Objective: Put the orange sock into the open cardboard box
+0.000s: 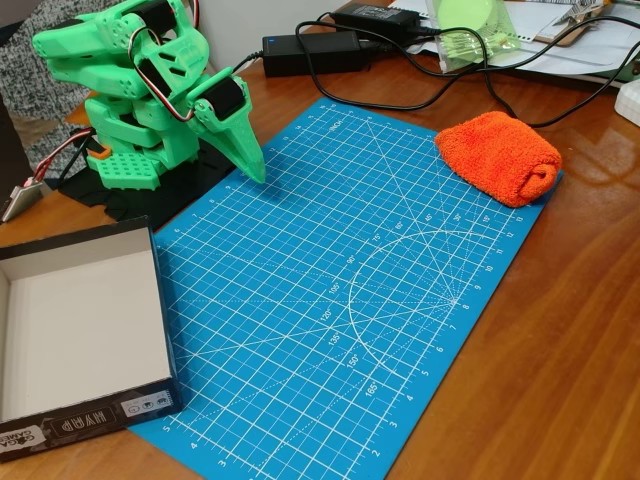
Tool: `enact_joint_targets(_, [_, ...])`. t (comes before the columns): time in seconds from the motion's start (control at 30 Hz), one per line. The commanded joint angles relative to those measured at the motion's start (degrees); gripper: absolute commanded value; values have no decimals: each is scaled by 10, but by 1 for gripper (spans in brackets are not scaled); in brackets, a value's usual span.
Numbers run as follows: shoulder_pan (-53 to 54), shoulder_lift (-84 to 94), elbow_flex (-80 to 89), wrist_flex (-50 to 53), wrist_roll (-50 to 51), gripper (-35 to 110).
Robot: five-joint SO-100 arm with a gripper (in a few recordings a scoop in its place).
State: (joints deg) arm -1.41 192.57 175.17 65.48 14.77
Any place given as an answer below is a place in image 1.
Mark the brown clipboard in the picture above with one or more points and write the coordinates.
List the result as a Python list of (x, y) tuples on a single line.
[(565, 37)]

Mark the white plastic box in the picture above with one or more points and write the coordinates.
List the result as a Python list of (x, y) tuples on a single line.
[(630, 105)]

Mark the dark brown furniture panel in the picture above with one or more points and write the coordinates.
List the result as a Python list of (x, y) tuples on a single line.
[(10, 150)]

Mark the green plastic piece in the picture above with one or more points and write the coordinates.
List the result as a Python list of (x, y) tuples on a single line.
[(631, 74)]

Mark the green 3D-printed robot arm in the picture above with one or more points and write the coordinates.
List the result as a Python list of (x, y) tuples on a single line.
[(90, 75)]

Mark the short black adapter lead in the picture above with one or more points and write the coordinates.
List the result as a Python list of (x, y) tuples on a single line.
[(247, 61)]

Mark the grey speckled fabric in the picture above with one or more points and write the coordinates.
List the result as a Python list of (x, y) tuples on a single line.
[(20, 65)]

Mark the clear bag with green parts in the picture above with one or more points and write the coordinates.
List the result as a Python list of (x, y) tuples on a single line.
[(465, 15)]

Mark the white paper stack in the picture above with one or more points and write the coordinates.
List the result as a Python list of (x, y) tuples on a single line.
[(575, 55)]

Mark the black cardboard box white inside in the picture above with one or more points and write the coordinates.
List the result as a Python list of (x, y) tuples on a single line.
[(80, 320)]

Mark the small silver circuit board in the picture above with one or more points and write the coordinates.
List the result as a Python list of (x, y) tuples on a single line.
[(22, 200)]

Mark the blue cutting mat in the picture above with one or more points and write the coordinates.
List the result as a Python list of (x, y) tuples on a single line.
[(325, 280)]

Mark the orange fuzzy sock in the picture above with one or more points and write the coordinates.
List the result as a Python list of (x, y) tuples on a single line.
[(495, 155)]

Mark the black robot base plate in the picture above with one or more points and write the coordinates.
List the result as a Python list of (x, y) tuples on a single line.
[(175, 200)]

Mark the slim black power adapter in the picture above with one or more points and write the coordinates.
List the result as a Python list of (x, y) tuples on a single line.
[(375, 15)]

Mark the large black power adapter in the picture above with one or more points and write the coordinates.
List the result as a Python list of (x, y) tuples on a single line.
[(315, 57)]

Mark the silver binder clip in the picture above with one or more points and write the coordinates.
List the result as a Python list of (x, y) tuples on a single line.
[(575, 14)]

